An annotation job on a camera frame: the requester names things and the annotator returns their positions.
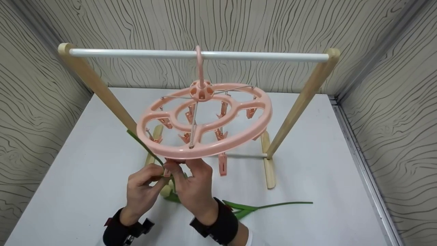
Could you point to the person's right thumb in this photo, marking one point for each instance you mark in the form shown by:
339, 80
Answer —
173, 176

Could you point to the pink round clip hanger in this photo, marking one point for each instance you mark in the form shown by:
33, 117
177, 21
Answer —
239, 134

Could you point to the person's right index finger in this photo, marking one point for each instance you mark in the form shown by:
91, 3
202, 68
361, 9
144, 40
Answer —
195, 164

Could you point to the person's left index finger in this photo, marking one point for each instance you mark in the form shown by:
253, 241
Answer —
146, 169

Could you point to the person's left hand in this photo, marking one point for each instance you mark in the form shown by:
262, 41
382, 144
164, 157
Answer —
140, 194

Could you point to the black wrist band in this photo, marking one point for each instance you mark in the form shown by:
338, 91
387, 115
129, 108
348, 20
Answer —
222, 223
117, 232

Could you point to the green artificial flower stem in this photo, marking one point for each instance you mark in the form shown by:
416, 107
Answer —
245, 208
145, 147

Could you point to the person's left thumb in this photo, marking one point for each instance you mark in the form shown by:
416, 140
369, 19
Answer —
159, 184

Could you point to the person's right forearm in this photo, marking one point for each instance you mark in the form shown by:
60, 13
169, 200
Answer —
241, 237

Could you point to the person's right hand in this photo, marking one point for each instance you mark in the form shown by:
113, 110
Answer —
196, 191

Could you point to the wooden rack with white bar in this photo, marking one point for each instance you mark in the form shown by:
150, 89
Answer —
136, 53

